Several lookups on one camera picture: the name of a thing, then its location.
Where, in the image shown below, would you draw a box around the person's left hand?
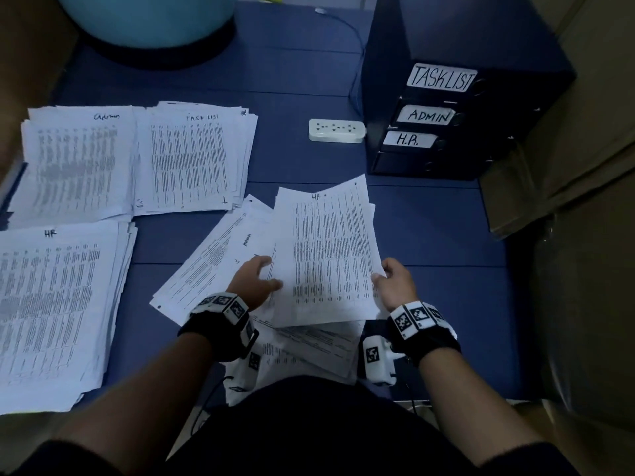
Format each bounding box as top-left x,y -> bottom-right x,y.
226,255 -> 285,311

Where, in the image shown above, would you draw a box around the person's right hand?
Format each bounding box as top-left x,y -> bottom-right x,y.
371,257 -> 420,313

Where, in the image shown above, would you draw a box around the printed paper sheet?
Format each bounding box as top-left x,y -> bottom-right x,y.
149,194 -> 275,327

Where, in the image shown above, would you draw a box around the bundle of printed papers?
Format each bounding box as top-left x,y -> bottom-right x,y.
260,174 -> 388,330

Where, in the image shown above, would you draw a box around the neat stack of printed papers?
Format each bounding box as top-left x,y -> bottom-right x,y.
5,106 -> 150,229
0,219 -> 138,417
132,102 -> 259,217

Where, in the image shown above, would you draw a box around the person's left forearm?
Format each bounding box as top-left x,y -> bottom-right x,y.
54,332 -> 214,476

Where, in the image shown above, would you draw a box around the person's right forearm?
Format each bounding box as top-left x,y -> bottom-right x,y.
417,346 -> 545,467

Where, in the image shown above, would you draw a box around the person's dark trousers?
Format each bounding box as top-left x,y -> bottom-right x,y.
10,376 -> 581,476

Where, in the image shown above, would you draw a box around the black marker wristband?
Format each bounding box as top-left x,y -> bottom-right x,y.
385,299 -> 462,367
177,292 -> 261,363

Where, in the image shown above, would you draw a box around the white power strip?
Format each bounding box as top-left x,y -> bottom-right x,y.
308,118 -> 368,145

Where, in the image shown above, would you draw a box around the brown cardboard box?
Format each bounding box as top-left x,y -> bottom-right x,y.
481,0 -> 635,239

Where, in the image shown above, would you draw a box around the teal cylindrical barrel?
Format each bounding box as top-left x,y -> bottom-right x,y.
54,0 -> 239,67

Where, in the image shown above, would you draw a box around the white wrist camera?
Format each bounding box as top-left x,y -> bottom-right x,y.
358,335 -> 398,385
226,346 -> 264,401

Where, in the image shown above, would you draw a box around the thin power cable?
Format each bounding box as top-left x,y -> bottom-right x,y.
314,7 -> 366,115

